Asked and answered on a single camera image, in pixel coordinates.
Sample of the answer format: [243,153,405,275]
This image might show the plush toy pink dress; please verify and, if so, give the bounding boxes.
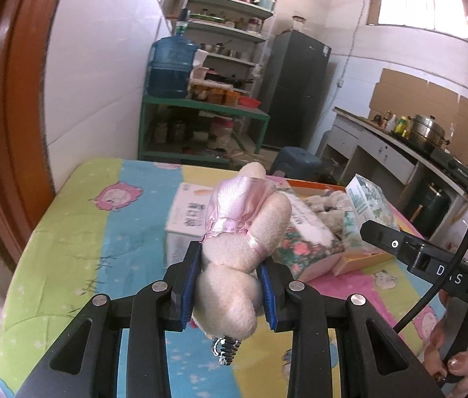
[190,162,293,367]

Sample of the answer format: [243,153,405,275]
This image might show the white floral scrunchie cloth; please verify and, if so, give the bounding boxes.
[304,190,353,233]

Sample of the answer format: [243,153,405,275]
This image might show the person's right hand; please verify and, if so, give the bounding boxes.
[423,313,468,397]

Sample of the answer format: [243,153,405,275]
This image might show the dark green air fryer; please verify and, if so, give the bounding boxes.
[404,181,451,238]

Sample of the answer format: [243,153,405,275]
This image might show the orange cardboard box tray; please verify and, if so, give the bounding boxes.
[273,179,391,281]

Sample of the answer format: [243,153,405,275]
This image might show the black gas stove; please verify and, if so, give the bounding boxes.
[430,147,468,190]

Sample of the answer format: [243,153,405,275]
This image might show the floral tissue pack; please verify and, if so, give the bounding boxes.
[273,190,344,282]

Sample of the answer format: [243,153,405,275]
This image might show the steel stock pot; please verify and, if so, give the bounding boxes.
[407,114,451,155]

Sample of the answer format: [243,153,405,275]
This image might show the white kitchen counter cabinet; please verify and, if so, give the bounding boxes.
[321,107,468,241]

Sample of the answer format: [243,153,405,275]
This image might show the yellow green bottle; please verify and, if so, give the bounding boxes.
[393,116,407,136]

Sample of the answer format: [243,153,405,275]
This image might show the blue plastic stool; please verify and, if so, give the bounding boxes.
[270,147,323,181]

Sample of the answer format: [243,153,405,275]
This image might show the white green bandage box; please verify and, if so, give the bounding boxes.
[165,182,213,267]

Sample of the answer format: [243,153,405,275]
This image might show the black refrigerator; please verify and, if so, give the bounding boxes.
[258,31,331,149]

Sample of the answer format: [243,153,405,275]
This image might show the red plastic basin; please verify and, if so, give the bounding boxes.
[237,96,261,109]

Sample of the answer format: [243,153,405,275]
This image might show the green metal table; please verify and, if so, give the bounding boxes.
[138,95,270,170]

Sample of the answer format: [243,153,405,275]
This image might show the white shelving rack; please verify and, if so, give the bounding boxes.
[185,0,275,97]

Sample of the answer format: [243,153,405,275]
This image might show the blue water jug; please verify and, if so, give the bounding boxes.
[145,8,199,99]

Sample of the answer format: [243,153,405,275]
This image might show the brown wooden door frame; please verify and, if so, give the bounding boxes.
[0,0,59,269]

